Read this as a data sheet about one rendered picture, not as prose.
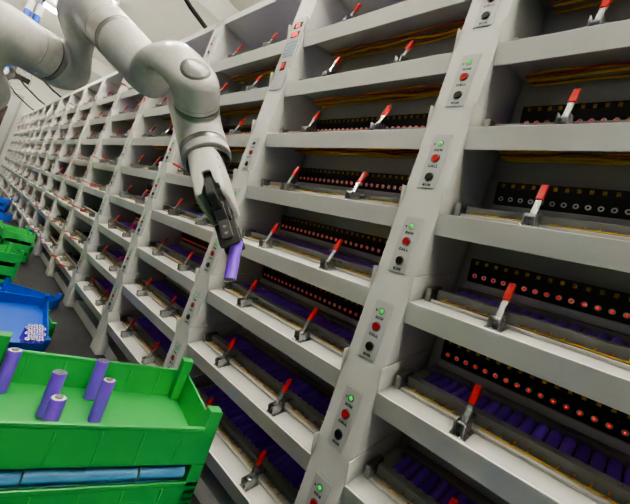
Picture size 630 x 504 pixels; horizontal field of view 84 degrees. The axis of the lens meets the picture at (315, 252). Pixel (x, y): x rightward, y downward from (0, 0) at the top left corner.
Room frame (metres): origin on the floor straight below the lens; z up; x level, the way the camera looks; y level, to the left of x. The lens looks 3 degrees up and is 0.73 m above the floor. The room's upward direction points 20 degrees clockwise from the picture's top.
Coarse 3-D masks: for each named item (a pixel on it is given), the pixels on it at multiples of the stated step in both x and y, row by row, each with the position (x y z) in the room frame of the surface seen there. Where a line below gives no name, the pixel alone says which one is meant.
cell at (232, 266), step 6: (234, 246) 0.53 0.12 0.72; (240, 246) 0.54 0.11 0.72; (234, 252) 0.53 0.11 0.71; (240, 252) 0.53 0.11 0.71; (228, 258) 0.53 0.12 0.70; (234, 258) 0.52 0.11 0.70; (228, 264) 0.52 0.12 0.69; (234, 264) 0.52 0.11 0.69; (228, 270) 0.52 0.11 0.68; (234, 270) 0.52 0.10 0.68; (228, 276) 0.51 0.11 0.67; (234, 276) 0.52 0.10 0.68
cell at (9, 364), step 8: (8, 352) 0.51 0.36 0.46; (16, 352) 0.51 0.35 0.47; (8, 360) 0.51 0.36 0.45; (16, 360) 0.52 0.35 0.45; (0, 368) 0.51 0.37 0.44; (8, 368) 0.51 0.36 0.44; (0, 376) 0.51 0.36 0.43; (8, 376) 0.52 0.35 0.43; (0, 384) 0.51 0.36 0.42; (8, 384) 0.52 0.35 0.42; (0, 392) 0.51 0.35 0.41
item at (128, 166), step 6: (126, 162) 2.16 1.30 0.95; (132, 162) 2.18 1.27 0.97; (138, 162) 2.21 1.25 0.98; (144, 162) 2.23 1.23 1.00; (156, 162) 1.86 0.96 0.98; (126, 168) 2.08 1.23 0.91; (132, 168) 2.00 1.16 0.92; (138, 168) 2.04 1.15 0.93; (144, 168) 2.00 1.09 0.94; (150, 168) 1.84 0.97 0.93; (156, 168) 1.86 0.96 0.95; (132, 174) 2.00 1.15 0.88; (138, 174) 1.93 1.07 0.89; (144, 174) 1.87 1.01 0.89; (150, 174) 1.81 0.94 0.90; (156, 174) 1.75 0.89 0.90
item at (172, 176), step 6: (168, 162) 1.66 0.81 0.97; (168, 168) 1.66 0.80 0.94; (174, 168) 1.68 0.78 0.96; (180, 168) 1.70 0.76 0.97; (168, 174) 1.65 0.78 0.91; (174, 174) 1.60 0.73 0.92; (228, 174) 1.62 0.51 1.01; (234, 174) 1.24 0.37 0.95; (168, 180) 1.65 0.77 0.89; (174, 180) 1.60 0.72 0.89; (180, 180) 1.55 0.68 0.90; (186, 180) 1.51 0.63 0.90; (192, 186) 1.47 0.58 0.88
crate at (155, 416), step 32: (0, 352) 0.52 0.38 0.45; (32, 352) 0.56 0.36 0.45; (32, 384) 0.56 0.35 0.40; (64, 384) 0.59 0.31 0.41; (128, 384) 0.64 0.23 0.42; (160, 384) 0.67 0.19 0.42; (192, 384) 0.65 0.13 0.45; (0, 416) 0.47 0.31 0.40; (32, 416) 0.49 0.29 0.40; (64, 416) 0.52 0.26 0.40; (128, 416) 0.57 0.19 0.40; (160, 416) 0.60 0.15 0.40; (192, 416) 0.60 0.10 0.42; (0, 448) 0.40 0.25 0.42; (32, 448) 0.41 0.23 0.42; (64, 448) 0.43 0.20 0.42; (96, 448) 0.45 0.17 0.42; (128, 448) 0.47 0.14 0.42; (160, 448) 0.49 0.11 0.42; (192, 448) 0.51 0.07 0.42
